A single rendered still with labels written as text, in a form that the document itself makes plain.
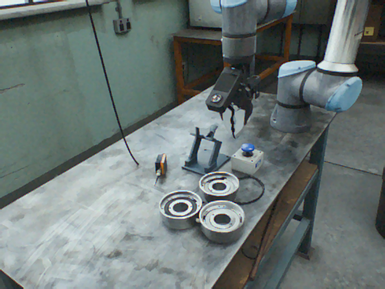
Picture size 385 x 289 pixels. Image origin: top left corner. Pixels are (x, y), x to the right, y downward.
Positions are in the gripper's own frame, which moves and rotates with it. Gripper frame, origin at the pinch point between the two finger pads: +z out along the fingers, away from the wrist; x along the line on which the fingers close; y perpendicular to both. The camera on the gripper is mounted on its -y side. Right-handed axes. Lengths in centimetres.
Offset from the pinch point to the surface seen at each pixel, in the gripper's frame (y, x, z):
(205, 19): 197, 128, 9
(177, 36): 175, 144, 20
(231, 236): -19.3, -9.2, 13.6
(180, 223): -21.7, 2.7, 13.4
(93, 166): -12.4, 43.3, 16.0
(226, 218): -14.0, -5.2, 14.5
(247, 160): 7.3, -0.6, 11.6
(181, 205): -15.7, 6.6, 14.2
